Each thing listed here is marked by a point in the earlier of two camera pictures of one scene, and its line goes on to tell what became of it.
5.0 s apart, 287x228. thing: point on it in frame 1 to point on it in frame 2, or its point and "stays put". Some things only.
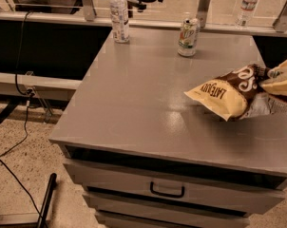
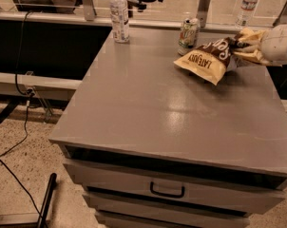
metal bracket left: [88, 7] stays put
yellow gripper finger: [284, 70] to [250, 34]
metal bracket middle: [203, 5] stays put
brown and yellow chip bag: [239, 93] to [209, 60]
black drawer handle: [165, 193] stays put
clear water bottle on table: [119, 13] stays put
